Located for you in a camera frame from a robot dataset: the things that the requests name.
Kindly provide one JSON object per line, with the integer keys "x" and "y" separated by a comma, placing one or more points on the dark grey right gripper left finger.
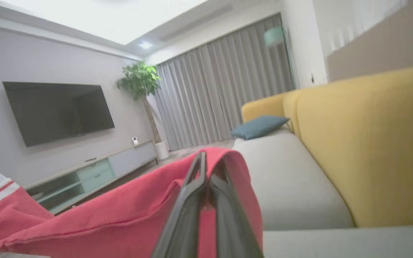
{"x": 183, "y": 222}

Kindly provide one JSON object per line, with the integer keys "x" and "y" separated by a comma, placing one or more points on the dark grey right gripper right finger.
{"x": 235, "y": 229}

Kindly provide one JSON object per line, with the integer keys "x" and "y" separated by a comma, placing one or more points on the red white basketball shorts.
{"x": 102, "y": 222}

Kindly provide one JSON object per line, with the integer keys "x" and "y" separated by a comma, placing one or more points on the white plant pot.
{"x": 161, "y": 149}

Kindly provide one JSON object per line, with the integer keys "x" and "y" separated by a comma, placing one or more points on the low mint white TV cabinet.
{"x": 95, "y": 175}

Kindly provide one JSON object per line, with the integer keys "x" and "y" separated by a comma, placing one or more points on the blue throw pillow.
{"x": 258, "y": 126}

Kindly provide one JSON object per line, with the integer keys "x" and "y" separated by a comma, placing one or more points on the grey pleated curtain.
{"x": 221, "y": 89}

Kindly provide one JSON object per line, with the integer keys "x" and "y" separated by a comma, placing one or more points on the green potted tree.
{"x": 138, "y": 80}

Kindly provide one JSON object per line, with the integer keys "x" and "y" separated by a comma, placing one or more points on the yellow sofa backrest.
{"x": 371, "y": 143}

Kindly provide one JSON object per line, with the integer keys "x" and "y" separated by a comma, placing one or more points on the recessed ceiling spotlight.
{"x": 145, "y": 45}

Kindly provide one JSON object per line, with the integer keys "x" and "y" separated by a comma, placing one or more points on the teal shade floor lamp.
{"x": 274, "y": 36}

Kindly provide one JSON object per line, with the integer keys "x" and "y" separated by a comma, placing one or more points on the small white tabletop camera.
{"x": 135, "y": 141}

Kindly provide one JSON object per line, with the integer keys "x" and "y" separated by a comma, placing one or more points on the black wall-mounted television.
{"x": 56, "y": 111}

